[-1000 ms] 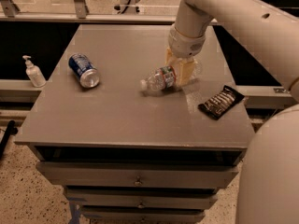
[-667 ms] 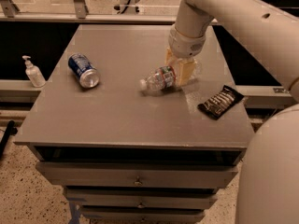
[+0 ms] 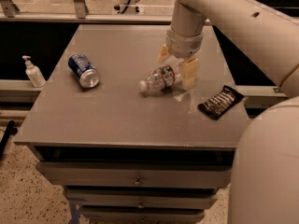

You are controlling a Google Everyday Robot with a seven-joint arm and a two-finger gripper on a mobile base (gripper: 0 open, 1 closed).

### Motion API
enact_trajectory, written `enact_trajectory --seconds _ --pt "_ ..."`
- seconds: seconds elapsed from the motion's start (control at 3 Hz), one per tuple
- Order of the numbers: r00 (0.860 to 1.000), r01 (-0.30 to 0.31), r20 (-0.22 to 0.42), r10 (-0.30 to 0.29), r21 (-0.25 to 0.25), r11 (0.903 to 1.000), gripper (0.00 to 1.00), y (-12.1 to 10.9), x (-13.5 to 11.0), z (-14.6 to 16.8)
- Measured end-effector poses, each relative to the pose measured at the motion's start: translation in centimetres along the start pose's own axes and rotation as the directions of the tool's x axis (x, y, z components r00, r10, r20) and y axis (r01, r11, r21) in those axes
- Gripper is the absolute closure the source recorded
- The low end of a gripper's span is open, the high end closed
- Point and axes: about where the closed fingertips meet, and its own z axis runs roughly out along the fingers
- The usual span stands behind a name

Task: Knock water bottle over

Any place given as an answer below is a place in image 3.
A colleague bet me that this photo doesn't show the grey drawer cabinet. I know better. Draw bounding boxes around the grey drawer cabinet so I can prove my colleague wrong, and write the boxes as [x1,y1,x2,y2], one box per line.
[13,24,250,224]

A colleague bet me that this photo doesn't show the white pump dispenser bottle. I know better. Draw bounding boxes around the white pump dispenser bottle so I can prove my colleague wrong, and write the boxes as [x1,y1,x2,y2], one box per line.
[22,55,46,88]

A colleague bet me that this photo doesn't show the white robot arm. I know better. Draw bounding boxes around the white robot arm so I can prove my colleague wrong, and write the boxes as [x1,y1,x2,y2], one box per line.
[166,0,299,224]

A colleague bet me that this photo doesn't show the metal window rail frame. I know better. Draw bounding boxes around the metal window rail frame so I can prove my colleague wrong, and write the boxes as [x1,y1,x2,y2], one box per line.
[0,0,299,27]

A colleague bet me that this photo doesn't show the black snack packet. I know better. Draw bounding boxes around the black snack packet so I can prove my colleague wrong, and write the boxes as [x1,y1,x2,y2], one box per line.
[197,85,244,120]

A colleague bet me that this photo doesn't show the grey drawer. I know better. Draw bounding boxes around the grey drawer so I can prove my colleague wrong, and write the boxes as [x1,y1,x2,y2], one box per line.
[64,189,217,209]
[36,162,231,189]
[81,206,205,224]

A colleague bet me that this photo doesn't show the clear plastic water bottle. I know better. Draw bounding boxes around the clear plastic water bottle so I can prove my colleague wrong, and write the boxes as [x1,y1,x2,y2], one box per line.
[139,61,182,91]

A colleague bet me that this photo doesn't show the black pole on floor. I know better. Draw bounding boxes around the black pole on floor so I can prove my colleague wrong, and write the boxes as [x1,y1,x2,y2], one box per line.
[0,120,18,159]

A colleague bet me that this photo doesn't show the bottom grey drawer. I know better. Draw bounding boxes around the bottom grey drawer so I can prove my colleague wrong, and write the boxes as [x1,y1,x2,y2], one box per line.
[81,206,205,224]

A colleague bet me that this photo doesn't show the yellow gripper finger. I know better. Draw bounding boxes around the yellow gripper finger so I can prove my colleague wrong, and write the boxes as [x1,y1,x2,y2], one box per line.
[158,44,170,63]
[180,56,199,90]

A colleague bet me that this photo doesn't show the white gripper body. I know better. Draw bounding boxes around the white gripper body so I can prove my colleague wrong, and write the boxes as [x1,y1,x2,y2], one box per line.
[165,27,203,58]

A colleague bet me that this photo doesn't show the top grey drawer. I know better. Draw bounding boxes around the top grey drawer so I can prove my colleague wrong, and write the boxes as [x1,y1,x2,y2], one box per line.
[36,162,231,189]

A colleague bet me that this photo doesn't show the middle grey drawer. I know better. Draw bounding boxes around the middle grey drawer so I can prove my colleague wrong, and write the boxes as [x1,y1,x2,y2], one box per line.
[64,189,217,209]

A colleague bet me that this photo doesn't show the blue soda can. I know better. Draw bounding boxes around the blue soda can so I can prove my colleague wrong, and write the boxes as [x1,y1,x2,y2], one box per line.
[68,53,100,89]

